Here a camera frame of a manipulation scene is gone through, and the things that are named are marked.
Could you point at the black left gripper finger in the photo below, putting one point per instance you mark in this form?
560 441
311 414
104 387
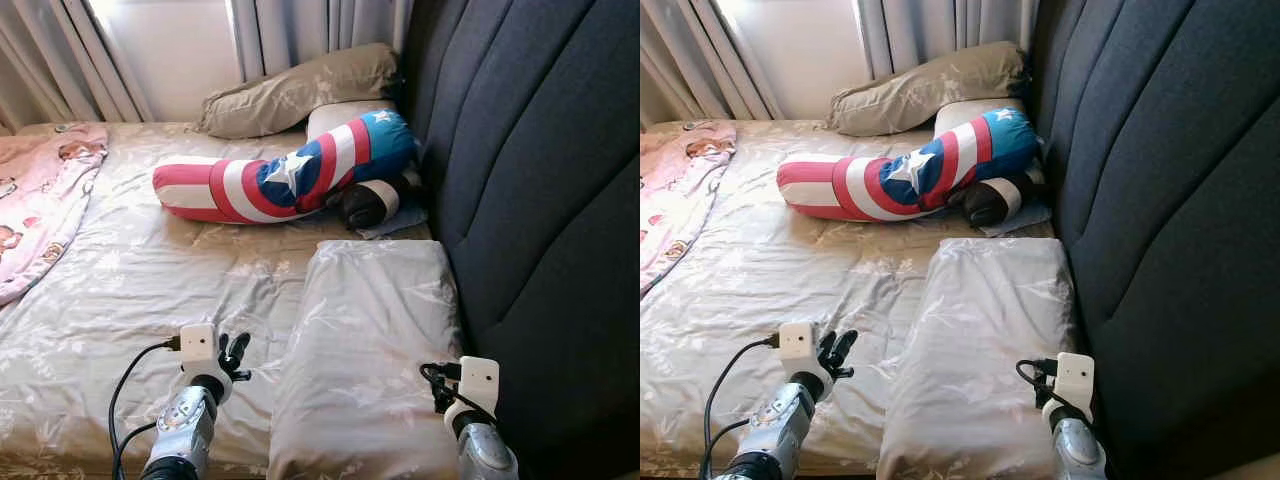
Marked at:
847 348
242 350
827 350
226 350

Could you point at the grey floral pillow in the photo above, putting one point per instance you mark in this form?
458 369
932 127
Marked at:
980 330
370 330

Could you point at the grey floral bed sheet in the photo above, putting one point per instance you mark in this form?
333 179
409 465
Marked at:
800 280
180 280

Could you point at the red white blue bolster pillow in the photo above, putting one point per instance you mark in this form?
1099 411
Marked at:
850 185
230 185

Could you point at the blue cloth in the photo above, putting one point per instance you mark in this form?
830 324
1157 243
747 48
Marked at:
410 225
1030 220

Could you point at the black plush with white band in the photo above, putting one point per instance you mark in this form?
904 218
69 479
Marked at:
360 205
985 205

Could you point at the dark grey upholstered headboard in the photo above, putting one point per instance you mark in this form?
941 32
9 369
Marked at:
1170 200
540 200

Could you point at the pink bear print blanket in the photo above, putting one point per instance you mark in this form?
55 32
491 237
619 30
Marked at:
680 190
40 200

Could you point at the beige pillow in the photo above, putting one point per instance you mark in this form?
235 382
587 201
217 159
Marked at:
920 92
290 95

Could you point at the grey pleated curtain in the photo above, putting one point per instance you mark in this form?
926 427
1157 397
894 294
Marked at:
690 60
940 30
300 30
50 60

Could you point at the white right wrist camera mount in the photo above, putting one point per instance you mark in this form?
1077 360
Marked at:
478 385
1075 380

